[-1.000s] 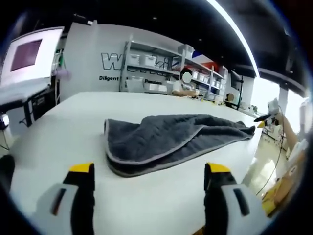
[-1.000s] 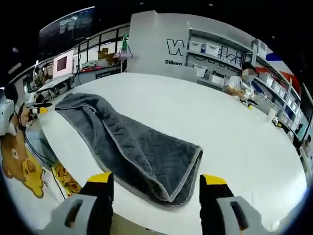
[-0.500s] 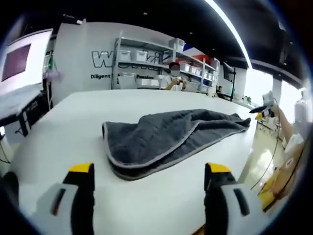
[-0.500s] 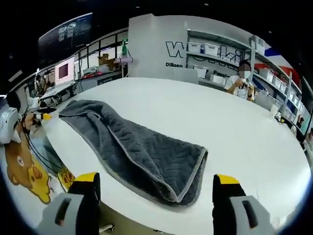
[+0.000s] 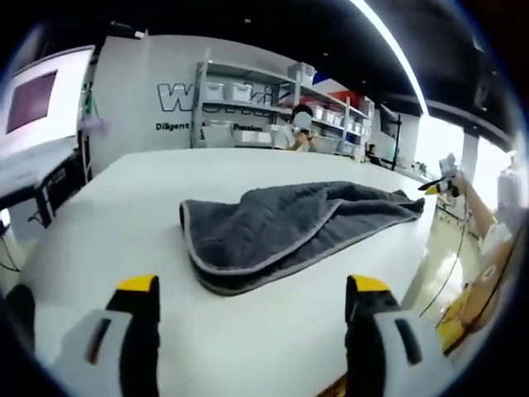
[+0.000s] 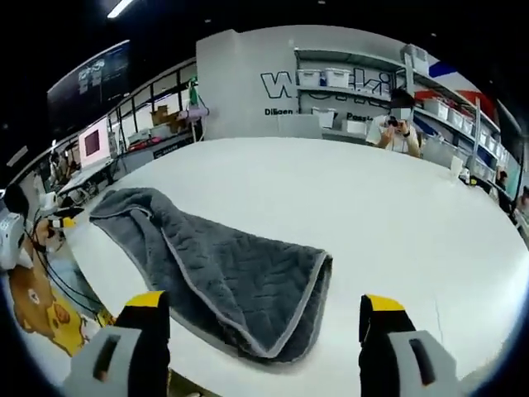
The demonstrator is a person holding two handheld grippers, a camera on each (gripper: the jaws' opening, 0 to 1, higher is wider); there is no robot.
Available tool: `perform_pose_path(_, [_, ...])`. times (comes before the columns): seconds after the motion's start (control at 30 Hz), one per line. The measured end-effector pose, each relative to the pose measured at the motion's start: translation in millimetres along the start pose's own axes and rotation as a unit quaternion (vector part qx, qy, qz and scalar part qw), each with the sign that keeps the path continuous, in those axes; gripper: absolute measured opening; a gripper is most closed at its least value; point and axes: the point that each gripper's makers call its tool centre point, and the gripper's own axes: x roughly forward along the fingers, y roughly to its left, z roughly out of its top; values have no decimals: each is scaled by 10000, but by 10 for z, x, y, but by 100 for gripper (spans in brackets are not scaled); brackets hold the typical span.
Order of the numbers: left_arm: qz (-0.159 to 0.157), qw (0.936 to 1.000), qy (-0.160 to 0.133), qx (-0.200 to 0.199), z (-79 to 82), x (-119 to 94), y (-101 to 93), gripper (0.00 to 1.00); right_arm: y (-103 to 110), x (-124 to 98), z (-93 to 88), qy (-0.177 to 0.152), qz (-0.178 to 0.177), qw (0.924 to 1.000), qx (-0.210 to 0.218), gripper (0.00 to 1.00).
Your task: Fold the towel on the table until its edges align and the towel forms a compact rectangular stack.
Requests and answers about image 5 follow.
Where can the white worn device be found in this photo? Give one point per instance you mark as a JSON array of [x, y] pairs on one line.
[[506, 178]]

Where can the long ceiling light strip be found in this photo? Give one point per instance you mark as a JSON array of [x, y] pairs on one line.
[[398, 47]]

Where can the white shirt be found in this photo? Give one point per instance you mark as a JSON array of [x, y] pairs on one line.
[[498, 237]]

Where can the grey towel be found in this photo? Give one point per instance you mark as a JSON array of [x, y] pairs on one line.
[[289, 215]]

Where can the dark rounded object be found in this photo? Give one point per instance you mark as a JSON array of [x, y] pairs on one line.
[[20, 314]]

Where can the white table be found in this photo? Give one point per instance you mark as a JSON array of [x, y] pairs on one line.
[[124, 215]]

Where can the metal shelf rack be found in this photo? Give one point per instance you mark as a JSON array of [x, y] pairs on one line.
[[198, 107]]

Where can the row of white storage bins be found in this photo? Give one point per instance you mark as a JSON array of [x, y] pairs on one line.
[[239, 91]]

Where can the red blue wall banner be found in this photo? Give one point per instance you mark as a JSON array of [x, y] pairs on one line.
[[343, 97]]

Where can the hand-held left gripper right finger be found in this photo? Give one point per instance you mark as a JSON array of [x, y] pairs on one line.
[[372, 343]]

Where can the black frame side desk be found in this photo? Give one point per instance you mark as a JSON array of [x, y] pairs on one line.
[[62, 178]]

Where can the thin metal stand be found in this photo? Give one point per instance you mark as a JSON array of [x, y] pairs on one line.
[[86, 157]]

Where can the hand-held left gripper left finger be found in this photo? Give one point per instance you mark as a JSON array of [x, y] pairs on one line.
[[132, 331]]

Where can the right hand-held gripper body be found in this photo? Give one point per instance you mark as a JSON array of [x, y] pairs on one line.
[[449, 167]]

